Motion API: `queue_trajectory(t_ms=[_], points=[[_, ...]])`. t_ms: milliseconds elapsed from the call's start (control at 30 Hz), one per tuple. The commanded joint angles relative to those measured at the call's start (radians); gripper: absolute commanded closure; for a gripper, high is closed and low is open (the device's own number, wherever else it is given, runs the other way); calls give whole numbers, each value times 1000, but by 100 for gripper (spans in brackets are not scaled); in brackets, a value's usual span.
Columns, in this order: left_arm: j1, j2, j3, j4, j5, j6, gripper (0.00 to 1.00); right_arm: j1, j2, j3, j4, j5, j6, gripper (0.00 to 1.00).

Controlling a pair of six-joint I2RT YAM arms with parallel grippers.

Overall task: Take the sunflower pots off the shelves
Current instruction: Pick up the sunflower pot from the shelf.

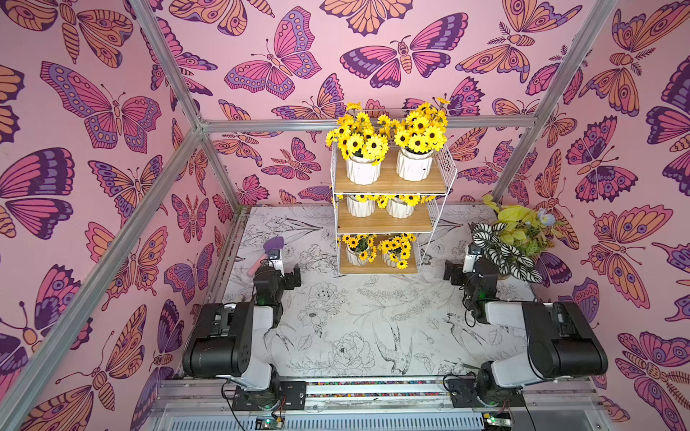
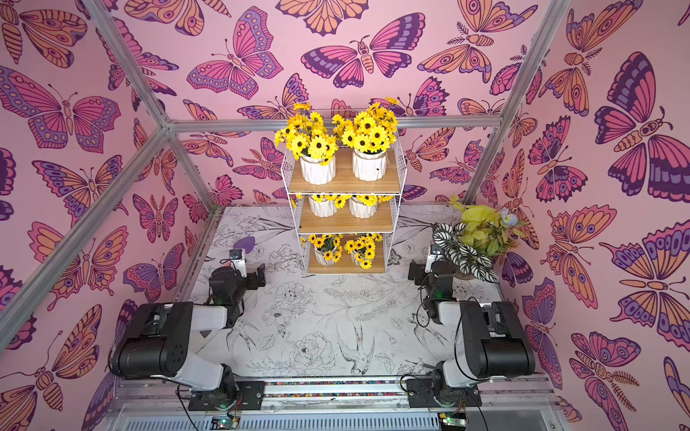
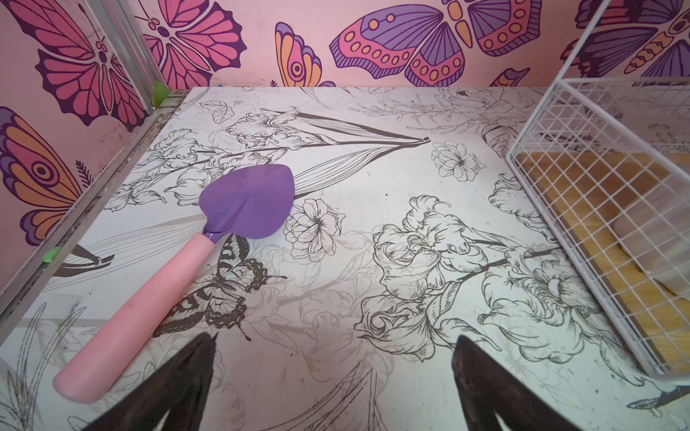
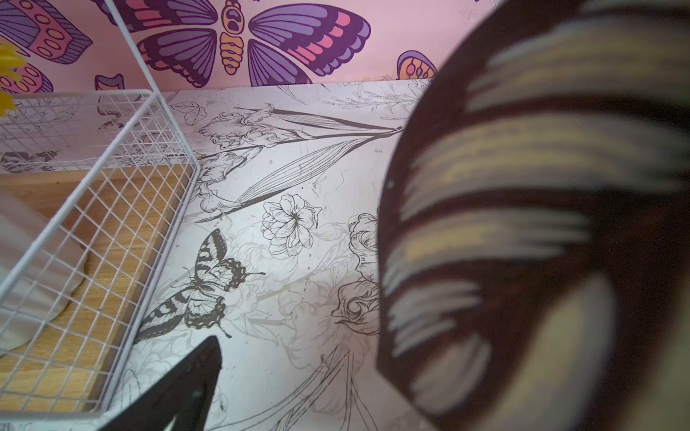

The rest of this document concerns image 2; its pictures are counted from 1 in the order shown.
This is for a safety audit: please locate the sunflower pot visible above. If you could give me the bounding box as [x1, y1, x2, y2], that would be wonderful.
[348, 194, 395, 219]
[275, 102, 338, 186]
[344, 233, 384, 270]
[332, 98, 399, 182]
[294, 194, 349, 218]
[300, 233, 342, 267]

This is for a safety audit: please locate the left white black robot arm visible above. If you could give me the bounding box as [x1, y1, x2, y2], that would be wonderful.
[109, 264, 266, 399]

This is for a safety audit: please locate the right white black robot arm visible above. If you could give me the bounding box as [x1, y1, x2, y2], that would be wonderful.
[408, 260, 537, 389]

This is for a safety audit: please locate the green striped leafy plant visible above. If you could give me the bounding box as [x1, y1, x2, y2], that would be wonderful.
[432, 196, 526, 284]

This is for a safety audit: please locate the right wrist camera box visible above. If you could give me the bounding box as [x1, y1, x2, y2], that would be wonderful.
[425, 244, 444, 273]

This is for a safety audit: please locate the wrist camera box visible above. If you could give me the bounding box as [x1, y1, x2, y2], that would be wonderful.
[425, 244, 444, 273]
[228, 249, 247, 278]

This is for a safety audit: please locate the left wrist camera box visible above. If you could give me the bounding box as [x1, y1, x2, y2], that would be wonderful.
[228, 249, 247, 278]

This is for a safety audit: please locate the white wire wooden shelf rack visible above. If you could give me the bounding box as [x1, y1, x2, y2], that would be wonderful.
[281, 143, 407, 275]

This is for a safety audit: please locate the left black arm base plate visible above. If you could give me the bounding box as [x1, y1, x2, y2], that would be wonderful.
[188, 381, 266, 412]

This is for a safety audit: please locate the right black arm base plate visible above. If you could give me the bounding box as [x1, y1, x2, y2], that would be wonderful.
[399, 376, 482, 409]

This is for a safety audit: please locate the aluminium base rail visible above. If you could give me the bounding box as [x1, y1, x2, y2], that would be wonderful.
[100, 375, 569, 430]

